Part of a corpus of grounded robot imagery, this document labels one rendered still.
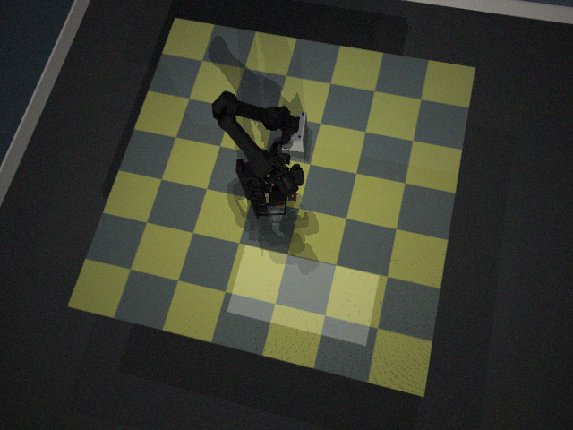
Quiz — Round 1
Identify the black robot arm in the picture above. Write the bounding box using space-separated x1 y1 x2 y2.
212 91 304 197

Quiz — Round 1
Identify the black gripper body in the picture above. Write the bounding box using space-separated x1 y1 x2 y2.
269 153 290 205

